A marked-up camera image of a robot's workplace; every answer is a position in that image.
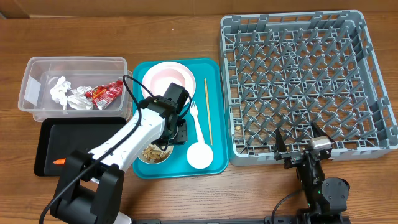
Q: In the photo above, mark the small white tissue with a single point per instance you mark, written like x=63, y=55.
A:
x=59, y=91

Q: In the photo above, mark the black plastic tray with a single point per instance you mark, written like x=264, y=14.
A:
x=59, y=137

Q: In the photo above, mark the clear plastic bin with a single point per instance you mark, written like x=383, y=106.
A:
x=42, y=74

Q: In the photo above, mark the red snack wrapper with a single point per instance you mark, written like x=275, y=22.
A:
x=103, y=95

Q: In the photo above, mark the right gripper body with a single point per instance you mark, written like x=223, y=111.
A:
x=296, y=157

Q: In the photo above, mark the teal plastic tray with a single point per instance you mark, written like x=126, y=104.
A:
x=176, y=165

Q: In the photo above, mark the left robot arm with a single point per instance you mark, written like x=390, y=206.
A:
x=90, y=185

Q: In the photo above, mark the white plastic fork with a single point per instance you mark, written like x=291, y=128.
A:
x=194, y=114

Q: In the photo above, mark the white bowl with nuts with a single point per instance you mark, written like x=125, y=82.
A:
x=153, y=154

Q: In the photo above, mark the large white tissue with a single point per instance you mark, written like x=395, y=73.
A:
x=78, y=100

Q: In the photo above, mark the orange carrot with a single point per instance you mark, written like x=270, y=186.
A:
x=59, y=161

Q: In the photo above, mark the pink white plate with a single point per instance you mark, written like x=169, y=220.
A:
x=158, y=78

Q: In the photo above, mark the small white round cup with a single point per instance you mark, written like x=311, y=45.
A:
x=199, y=155

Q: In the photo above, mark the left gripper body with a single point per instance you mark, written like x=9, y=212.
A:
x=179, y=135

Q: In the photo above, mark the wooden chopstick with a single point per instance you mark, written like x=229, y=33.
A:
x=208, y=111

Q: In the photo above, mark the grey dishwasher rack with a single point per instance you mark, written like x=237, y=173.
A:
x=284, y=71

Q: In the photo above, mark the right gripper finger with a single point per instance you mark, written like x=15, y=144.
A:
x=317, y=131
x=279, y=143

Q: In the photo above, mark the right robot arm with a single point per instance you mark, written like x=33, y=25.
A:
x=326, y=197

